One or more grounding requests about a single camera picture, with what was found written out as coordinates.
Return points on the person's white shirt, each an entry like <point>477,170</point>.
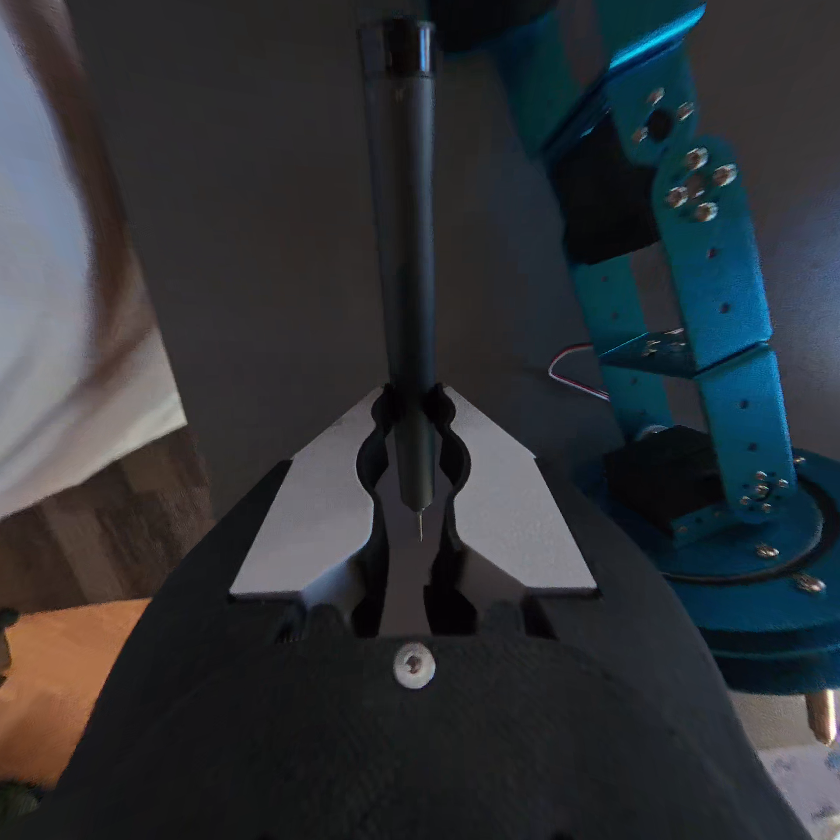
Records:
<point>39,295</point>

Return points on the blue toy robot arm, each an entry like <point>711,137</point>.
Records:
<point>722,308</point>

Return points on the printed instruction booklet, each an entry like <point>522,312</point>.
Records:
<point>810,797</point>

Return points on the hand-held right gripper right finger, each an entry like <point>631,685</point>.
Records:
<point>518,518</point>

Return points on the dark grey precision screwdriver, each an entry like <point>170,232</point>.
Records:
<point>410,295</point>

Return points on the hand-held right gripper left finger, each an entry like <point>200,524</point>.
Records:
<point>315,512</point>

